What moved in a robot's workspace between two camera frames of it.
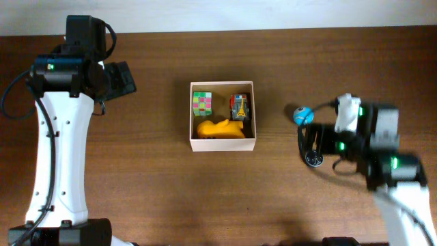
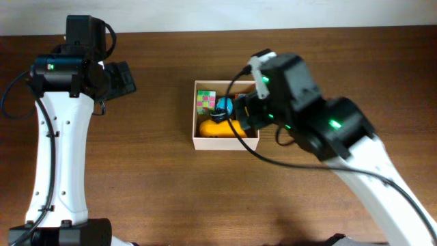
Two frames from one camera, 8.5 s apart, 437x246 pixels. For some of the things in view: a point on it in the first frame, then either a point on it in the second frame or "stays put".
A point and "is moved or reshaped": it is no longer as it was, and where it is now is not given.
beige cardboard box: x=222 y=116 stays put
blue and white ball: x=303 y=115 is moved or reshaped
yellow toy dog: x=207 y=129 stays put
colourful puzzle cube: x=202 y=103 is moved or reshaped
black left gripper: x=121 y=78 stays put
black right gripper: x=326 y=132 → x=252 y=104
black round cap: x=314 y=158 → x=218 y=114
